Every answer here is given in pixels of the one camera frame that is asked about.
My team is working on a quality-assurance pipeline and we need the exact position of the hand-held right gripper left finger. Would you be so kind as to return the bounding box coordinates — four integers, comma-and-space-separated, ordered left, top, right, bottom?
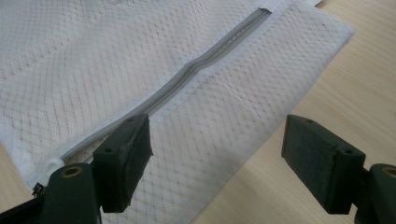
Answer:
92, 113, 154, 214

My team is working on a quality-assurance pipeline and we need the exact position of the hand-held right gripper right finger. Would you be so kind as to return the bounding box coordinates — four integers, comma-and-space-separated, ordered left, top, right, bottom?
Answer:
280, 114, 367, 216

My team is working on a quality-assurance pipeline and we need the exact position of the white mesh laundry bag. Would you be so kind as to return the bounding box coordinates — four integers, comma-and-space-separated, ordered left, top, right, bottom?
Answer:
0, 0, 357, 224

